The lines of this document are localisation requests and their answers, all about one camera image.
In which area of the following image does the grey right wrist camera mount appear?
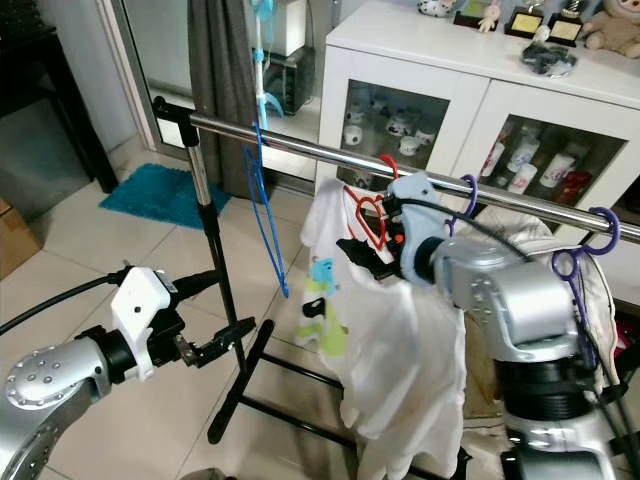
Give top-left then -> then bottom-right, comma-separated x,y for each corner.
388,172 -> 453,283

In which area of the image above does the red plastic hanger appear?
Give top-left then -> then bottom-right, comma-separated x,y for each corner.
345,153 -> 401,251

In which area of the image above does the black desk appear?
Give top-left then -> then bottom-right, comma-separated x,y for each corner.
0,28 -> 119,193

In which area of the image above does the brown cardboard box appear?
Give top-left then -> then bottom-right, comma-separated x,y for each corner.
0,200 -> 44,281

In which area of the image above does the aluminium sliding glass door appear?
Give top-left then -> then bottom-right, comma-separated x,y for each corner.
105,0 -> 341,181

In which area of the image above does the purple plastic hanger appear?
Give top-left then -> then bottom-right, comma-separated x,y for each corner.
550,206 -> 623,376
453,174 -> 480,238

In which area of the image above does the black bag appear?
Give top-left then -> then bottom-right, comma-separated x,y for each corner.
520,42 -> 579,79

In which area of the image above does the dark plaque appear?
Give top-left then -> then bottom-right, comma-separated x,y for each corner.
453,3 -> 489,26

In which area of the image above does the blue plastic hanger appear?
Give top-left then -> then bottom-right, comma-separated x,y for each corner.
244,118 -> 292,300

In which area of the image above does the brown plush toy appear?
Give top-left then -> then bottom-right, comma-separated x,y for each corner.
582,8 -> 640,59

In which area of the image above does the white spotted ceramic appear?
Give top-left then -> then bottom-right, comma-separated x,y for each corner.
417,0 -> 457,17

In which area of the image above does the grey curtain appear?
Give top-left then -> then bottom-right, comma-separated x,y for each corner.
188,0 -> 266,171

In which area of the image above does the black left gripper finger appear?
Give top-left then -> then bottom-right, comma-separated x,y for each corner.
172,268 -> 223,299
198,318 -> 258,366

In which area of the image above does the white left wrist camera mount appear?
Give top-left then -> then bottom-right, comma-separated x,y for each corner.
110,267 -> 183,381

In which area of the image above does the white glass-door cabinet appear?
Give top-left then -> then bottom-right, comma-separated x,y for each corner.
315,0 -> 640,233

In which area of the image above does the white cartoon print t-shirt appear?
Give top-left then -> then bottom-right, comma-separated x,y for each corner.
300,180 -> 469,480

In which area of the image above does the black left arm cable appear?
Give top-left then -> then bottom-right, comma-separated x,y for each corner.
0,273 -> 133,336

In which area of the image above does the teal floor mat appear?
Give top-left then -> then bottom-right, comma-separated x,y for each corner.
100,163 -> 213,231

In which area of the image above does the small doll figurine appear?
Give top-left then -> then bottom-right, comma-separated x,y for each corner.
478,0 -> 503,33

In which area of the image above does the metal clothes rack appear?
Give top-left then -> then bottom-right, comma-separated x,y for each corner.
152,95 -> 640,446

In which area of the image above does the turquoise plastic hanger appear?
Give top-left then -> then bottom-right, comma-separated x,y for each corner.
250,0 -> 286,121

